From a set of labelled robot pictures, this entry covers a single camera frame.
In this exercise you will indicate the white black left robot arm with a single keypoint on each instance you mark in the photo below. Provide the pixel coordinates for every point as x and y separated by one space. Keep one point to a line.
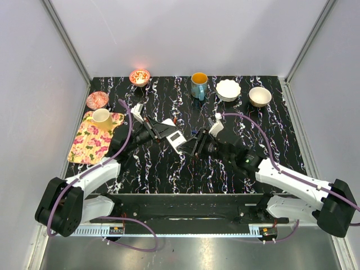
65 203

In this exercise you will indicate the black mounting base plate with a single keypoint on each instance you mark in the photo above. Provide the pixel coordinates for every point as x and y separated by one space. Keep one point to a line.
221 214

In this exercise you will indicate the white red remote control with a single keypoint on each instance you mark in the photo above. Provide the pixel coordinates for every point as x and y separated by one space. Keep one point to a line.
176 138

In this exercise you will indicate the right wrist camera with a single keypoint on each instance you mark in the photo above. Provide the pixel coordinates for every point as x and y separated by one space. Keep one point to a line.
216 126

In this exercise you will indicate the cream round bowl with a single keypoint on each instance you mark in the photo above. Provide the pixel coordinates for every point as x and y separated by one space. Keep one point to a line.
260 97

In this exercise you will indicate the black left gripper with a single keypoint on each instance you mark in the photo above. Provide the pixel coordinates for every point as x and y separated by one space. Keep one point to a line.
157 130

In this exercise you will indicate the white scalloped bowl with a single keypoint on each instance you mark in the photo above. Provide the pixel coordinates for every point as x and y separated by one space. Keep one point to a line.
228 90

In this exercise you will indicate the red patterned saucer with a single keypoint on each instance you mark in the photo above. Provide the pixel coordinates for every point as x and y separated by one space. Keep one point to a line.
97 100

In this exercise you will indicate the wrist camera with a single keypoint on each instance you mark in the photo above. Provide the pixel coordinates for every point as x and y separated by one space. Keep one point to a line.
216 126
137 112

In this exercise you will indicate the red patterned small bowl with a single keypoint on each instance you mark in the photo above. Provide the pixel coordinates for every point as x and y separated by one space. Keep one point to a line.
139 77

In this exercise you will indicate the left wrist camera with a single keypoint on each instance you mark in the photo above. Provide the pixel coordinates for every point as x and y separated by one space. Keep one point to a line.
137 112

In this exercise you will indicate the cream yellow cup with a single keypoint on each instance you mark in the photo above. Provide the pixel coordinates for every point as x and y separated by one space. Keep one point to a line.
102 119

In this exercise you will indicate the floral pink tray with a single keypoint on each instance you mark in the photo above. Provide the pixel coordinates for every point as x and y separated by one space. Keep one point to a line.
91 143

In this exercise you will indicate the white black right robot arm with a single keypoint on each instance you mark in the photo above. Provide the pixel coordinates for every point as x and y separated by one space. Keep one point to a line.
331 206

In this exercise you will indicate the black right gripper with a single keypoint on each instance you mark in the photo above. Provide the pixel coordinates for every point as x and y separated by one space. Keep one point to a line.
196 145

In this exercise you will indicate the blue mug yellow inside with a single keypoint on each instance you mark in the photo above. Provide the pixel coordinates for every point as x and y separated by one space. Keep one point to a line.
199 84

